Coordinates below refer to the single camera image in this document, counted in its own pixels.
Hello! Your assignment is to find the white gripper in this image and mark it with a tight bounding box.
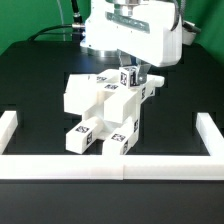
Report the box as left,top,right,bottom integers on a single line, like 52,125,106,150
84,0,182,85

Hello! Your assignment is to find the white marker cube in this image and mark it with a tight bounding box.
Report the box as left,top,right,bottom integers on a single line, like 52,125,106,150
119,66,137,88

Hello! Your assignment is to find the white chair back frame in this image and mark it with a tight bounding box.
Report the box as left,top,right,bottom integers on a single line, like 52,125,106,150
64,69,165,122

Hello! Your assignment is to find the white chair seat piece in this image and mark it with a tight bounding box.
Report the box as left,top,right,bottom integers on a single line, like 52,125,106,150
82,111,139,140

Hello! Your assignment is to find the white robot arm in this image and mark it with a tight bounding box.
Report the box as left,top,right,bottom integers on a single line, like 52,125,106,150
81,0,182,85

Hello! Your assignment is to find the white marker sheet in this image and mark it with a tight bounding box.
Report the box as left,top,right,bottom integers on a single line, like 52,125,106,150
65,75,83,93

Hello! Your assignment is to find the black cable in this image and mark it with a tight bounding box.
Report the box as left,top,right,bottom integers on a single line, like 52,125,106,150
27,0,88,42

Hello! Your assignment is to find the white right side wall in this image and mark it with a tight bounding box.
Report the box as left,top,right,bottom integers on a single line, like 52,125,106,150
196,113,224,157

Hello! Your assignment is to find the white wall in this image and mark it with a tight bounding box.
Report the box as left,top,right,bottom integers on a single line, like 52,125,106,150
196,113,224,157
0,111,18,155

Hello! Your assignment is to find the white obstacle wall bar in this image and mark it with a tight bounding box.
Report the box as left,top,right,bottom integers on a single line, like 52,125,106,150
0,155,224,180

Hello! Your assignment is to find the white left side wall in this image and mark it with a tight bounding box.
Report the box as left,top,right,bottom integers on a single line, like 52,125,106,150
0,111,18,155

